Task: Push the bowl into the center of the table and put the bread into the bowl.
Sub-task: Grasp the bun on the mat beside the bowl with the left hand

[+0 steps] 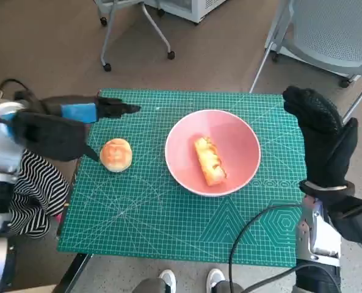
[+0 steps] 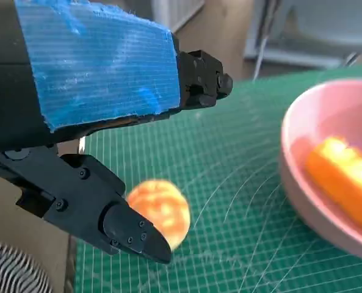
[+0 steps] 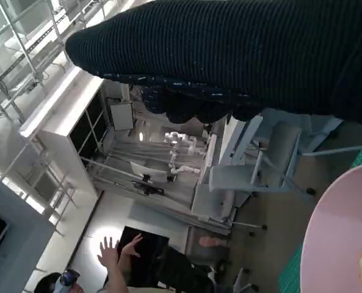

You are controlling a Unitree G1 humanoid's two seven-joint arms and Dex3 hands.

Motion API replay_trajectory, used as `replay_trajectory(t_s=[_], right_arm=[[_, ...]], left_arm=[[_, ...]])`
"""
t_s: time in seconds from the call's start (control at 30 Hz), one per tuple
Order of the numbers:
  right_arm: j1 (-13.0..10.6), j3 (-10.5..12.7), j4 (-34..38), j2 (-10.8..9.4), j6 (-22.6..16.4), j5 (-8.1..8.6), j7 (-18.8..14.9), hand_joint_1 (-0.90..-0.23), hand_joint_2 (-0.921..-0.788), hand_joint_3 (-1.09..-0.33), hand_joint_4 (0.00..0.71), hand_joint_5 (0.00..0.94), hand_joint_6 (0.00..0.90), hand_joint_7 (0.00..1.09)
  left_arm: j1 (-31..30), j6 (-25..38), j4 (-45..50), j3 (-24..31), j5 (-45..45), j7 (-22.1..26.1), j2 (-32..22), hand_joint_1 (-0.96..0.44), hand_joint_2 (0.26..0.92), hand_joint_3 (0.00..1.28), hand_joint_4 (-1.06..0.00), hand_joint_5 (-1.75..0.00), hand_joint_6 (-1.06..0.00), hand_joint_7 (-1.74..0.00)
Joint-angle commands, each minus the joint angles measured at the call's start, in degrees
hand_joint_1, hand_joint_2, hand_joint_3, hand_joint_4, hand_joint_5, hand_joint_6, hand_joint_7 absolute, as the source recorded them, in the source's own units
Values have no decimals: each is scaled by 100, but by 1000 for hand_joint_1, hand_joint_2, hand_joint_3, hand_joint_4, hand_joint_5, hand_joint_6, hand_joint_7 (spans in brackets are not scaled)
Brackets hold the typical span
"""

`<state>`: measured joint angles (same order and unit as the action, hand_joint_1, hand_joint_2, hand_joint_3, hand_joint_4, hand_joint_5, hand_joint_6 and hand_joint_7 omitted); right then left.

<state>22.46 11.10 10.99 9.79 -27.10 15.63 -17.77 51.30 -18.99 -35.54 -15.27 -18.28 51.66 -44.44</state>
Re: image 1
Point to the left robot hand blue tape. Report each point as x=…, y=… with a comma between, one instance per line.
x=107, y=108

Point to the right robot hand black glove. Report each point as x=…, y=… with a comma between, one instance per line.
x=321, y=143

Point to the round toy bread bun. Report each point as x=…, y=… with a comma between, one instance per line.
x=116, y=154

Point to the pink bowl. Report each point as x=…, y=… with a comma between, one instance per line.
x=180, y=146

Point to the long toy bread loaf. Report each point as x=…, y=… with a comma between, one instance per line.
x=209, y=161

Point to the white wheeled cart base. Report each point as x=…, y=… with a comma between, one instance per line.
x=345, y=71

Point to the person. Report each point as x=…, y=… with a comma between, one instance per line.
x=34, y=189

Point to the grey mesh chair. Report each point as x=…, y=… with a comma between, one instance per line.
x=327, y=33

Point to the green cutting mat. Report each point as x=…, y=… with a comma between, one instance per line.
x=153, y=219

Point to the white appliance cabinet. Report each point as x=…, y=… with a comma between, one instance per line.
x=193, y=10

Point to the person's grey leg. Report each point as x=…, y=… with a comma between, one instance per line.
x=150, y=287
x=229, y=288

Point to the person's white shoe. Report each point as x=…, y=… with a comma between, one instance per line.
x=215, y=279
x=167, y=280

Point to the grey wheeled chair frame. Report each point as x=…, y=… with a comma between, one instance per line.
x=107, y=67

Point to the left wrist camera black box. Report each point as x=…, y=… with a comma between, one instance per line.
x=52, y=137

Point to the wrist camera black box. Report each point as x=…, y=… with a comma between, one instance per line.
x=52, y=137
x=356, y=222

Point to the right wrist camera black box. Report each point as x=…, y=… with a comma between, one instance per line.
x=356, y=222

